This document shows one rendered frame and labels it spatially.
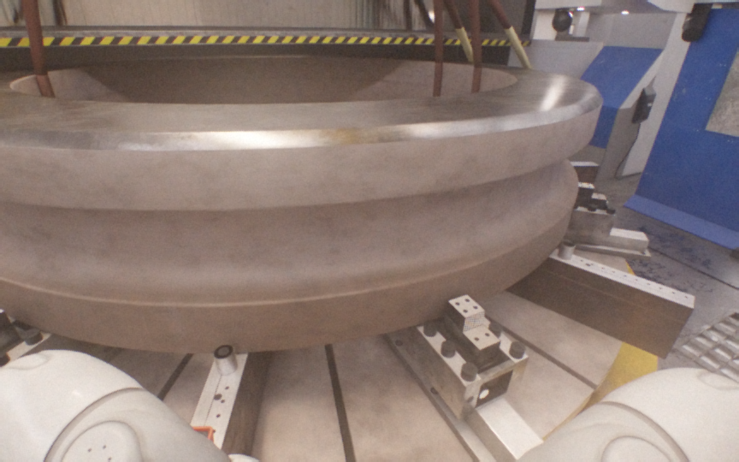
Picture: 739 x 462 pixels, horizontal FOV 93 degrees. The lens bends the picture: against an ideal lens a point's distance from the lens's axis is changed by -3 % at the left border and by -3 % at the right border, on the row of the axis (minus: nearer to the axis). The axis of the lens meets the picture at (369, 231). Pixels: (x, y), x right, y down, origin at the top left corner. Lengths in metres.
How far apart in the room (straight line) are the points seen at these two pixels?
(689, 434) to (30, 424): 0.67
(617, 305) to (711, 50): 3.53
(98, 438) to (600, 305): 2.49
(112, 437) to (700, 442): 0.57
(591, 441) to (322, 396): 1.66
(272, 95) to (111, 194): 4.48
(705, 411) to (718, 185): 4.95
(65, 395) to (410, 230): 1.36
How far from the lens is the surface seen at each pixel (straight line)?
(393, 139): 1.30
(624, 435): 0.45
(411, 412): 1.95
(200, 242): 1.59
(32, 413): 0.54
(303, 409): 1.97
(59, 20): 4.37
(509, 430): 1.81
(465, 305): 1.72
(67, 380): 0.55
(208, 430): 1.39
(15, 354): 2.22
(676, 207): 5.65
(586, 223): 3.45
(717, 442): 0.55
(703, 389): 0.58
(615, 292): 2.56
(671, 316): 2.58
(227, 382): 1.64
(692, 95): 5.51
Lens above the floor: 1.90
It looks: 28 degrees down
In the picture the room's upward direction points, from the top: 1 degrees clockwise
